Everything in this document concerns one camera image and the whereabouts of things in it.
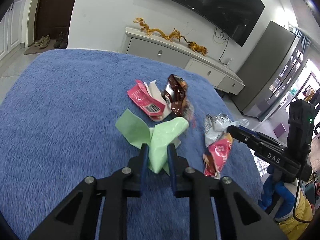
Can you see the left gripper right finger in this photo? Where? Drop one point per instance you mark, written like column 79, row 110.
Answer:
column 218, row 208

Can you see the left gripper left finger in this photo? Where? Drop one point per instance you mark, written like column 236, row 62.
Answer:
column 97, row 207

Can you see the pink white small wrapper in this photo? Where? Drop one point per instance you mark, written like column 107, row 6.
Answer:
column 218, row 154

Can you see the white printed bag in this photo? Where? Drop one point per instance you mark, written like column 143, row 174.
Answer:
column 215, row 126

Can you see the green paper sheet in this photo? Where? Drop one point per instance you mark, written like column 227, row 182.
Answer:
column 137, row 133

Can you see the dark brown snack bag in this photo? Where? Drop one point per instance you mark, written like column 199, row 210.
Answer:
column 175, row 95

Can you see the pink snack wrapper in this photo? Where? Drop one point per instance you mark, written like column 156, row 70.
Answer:
column 140, row 94

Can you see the blue gloved right hand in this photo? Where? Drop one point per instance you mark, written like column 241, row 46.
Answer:
column 277, row 196

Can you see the purple stool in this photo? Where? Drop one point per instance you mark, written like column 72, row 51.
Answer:
column 279, row 130

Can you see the grey refrigerator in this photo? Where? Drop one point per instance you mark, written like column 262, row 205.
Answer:
column 270, row 69

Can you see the blue fluffy blanket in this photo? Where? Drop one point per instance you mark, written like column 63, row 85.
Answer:
column 58, row 125

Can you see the golden tiger figurine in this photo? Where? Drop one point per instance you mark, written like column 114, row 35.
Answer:
column 197, row 48

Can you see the golden dragon figurine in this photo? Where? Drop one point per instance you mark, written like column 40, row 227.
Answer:
column 145, row 27

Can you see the brown door mat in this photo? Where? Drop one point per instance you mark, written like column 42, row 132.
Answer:
column 36, row 50

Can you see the dark shoes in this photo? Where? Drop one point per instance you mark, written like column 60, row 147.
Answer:
column 61, row 41

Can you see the beige shoes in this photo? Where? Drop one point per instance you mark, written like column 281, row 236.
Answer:
column 43, row 42

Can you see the white grey TV cabinet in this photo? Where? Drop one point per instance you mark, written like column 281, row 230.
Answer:
column 156, row 48

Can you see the white cupboard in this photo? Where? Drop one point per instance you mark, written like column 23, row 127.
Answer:
column 11, row 28

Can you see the dark brown door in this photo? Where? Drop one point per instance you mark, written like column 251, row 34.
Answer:
column 52, row 18

